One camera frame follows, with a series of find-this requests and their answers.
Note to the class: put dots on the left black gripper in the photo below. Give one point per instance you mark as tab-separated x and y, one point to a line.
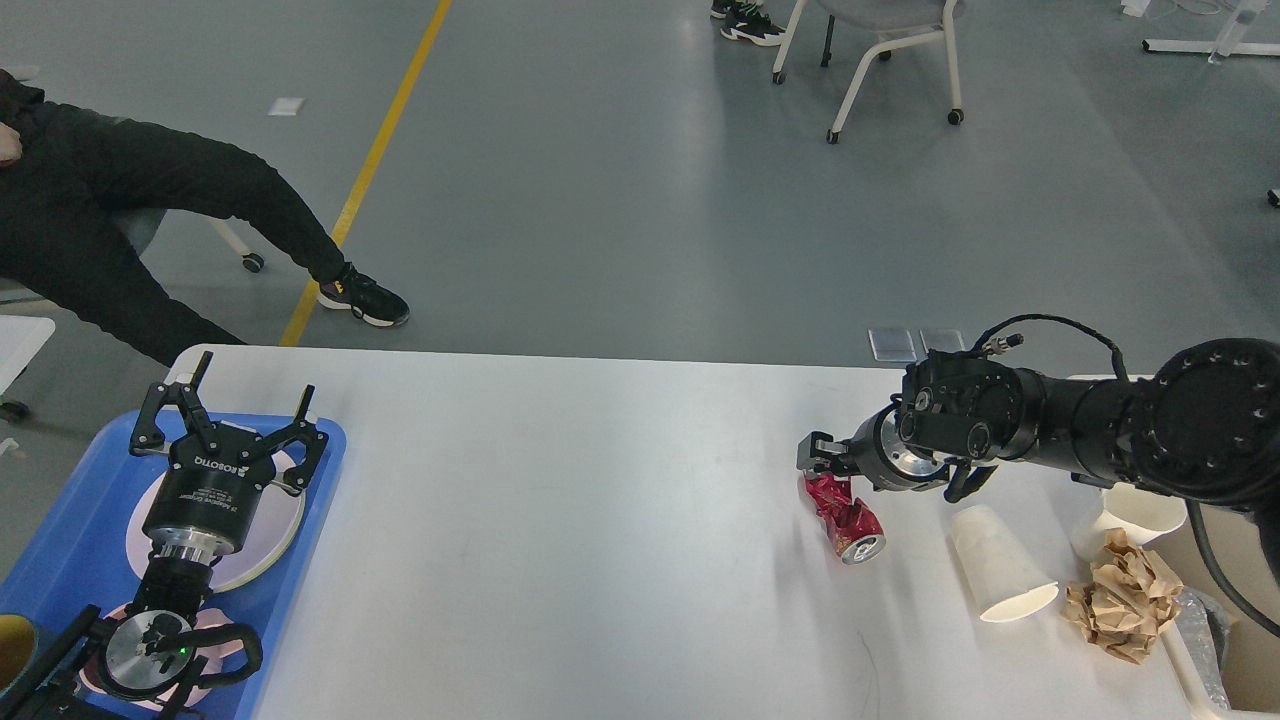
205	490

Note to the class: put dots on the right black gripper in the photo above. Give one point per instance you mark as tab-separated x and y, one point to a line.
876	452

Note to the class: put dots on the crushed red can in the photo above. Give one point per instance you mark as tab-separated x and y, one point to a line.
853	530

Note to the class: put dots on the pink plate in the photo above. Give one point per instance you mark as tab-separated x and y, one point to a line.
276	522

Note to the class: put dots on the white paper cup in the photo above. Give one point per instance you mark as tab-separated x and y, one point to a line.
1144	516
1005	581

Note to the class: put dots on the dark teal cup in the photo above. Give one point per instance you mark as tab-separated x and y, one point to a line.
20	645

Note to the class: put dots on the foil tray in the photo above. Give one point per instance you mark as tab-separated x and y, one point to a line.
1204	627

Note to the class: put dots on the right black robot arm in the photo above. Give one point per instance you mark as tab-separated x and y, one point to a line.
1203	429

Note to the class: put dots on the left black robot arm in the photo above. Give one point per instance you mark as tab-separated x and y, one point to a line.
158	585

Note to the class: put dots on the left floor socket cover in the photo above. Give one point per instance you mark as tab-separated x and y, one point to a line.
892	345

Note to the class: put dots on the floor socket cover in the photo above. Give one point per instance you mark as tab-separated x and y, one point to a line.
945	340
892	345

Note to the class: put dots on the right floor socket cover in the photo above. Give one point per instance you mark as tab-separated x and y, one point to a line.
945	340

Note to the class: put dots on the blue plastic tray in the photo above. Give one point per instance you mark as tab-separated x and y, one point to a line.
77	557

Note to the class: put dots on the black sneaker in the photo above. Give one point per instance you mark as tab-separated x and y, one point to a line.
364	298

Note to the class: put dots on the white side table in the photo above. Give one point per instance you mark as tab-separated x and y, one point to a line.
21	338

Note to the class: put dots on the seated person in black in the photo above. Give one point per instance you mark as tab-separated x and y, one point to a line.
78	167

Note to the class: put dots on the crumpled brown paper scrap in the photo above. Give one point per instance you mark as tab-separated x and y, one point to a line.
1131	599

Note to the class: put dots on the black sneakers at top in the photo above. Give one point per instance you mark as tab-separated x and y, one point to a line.
746	21

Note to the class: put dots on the white stand base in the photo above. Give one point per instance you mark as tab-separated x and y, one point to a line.
1228	42

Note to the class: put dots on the white frame office chair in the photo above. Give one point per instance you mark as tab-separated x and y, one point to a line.
897	25

